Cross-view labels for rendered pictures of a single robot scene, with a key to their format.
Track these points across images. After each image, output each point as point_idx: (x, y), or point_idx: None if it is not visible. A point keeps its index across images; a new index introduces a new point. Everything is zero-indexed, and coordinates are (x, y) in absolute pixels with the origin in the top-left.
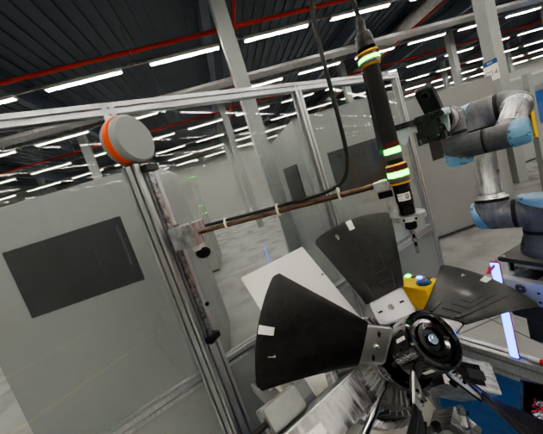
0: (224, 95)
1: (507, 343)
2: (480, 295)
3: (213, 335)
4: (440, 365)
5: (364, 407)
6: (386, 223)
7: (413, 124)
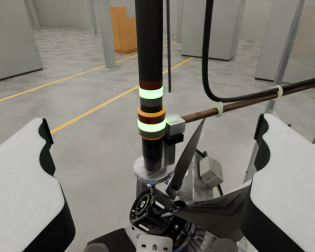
0: None
1: None
2: None
3: None
4: (136, 198)
5: (180, 198)
6: (220, 226)
7: (241, 218)
